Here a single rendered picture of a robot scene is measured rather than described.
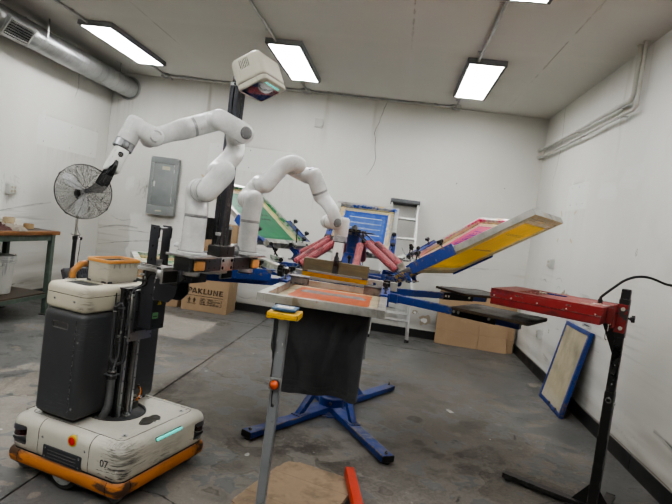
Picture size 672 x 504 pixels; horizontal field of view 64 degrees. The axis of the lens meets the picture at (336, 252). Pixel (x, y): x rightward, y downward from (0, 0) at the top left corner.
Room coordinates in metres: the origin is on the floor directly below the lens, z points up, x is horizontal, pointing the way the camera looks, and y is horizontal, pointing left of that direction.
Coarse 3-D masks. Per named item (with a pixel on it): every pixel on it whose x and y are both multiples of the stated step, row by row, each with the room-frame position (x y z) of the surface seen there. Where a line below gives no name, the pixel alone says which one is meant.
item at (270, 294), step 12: (276, 288) 2.65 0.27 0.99; (324, 288) 3.14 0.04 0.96; (336, 288) 3.13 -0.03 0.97; (348, 288) 3.13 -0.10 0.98; (360, 288) 3.12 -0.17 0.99; (264, 300) 2.42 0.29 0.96; (276, 300) 2.41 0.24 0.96; (288, 300) 2.40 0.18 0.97; (300, 300) 2.40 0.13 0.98; (312, 300) 2.39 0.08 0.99; (384, 300) 2.71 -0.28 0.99; (348, 312) 2.38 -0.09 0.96; (360, 312) 2.37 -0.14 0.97; (372, 312) 2.36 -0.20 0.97; (384, 312) 2.36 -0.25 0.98
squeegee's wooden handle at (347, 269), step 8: (304, 264) 2.91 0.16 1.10; (312, 264) 2.90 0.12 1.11; (320, 264) 2.90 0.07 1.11; (328, 264) 2.89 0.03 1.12; (344, 264) 2.89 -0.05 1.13; (352, 264) 2.88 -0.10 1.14; (328, 272) 2.89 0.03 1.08; (344, 272) 2.88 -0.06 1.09; (352, 272) 2.88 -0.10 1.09; (360, 272) 2.88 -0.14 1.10; (368, 272) 2.87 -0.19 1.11
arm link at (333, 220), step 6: (324, 192) 2.80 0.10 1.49; (318, 198) 2.80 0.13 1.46; (324, 198) 2.80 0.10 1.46; (330, 198) 2.81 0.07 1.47; (324, 204) 2.78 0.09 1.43; (330, 204) 2.78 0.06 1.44; (324, 210) 2.78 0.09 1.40; (330, 210) 2.77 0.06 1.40; (336, 210) 2.79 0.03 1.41; (330, 216) 2.78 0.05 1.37; (336, 216) 2.79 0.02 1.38; (324, 222) 2.85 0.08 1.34; (330, 222) 2.78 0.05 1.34; (336, 222) 2.79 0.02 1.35; (330, 228) 2.83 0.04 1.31; (336, 228) 2.80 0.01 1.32
